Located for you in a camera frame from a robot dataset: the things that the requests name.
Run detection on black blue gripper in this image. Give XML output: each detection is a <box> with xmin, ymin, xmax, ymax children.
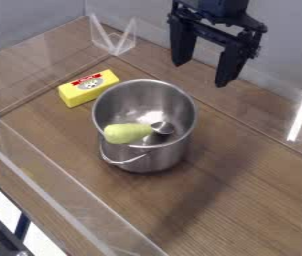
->
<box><xmin>169</xmin><ymin>0</ymin><xmax>268</xmax><ymax>88</ymax></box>

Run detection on silver metal pot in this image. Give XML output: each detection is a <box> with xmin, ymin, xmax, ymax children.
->
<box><xmin>93</xmin><ymin>79</ymin><xmax>197</xmax><ymax>173</ymax></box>

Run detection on yellow butter block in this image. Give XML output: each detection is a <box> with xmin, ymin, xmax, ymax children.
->
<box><xmin>58</xmin><ymin>69</ymin><xmax>121</xmax><ymax>108</ymax></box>

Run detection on clear acrylic front barrier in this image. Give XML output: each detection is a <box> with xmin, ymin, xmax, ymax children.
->
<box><xmin>0</xmin><ymin>117</ymin><xmax>169</xmax><ymax>256</ymax></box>

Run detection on clear acrylic corner bracket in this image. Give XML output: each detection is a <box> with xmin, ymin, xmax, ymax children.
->
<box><xmin>89</xmin><ymin>14</ymin><xmax>137</xmax><ymax>56</ymax></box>

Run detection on dark metal table frame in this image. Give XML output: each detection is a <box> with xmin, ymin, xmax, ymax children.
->
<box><xmin>0</xmin><ymin>201</ymin><xmax>38</xmax><ymax>256</ymax></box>

